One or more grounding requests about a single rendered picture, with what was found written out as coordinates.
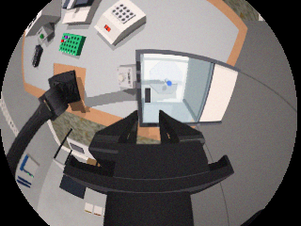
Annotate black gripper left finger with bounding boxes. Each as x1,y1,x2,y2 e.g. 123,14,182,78
91,110,138,144

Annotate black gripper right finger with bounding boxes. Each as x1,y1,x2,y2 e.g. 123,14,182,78
159,110,205,147

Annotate light grey bench mat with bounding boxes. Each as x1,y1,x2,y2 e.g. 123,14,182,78
24,0,239,118

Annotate green tube rack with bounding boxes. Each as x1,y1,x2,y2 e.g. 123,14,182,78
58,33,86,56

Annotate white block with grey holes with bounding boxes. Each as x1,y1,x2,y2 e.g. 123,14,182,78
94,0,147,45

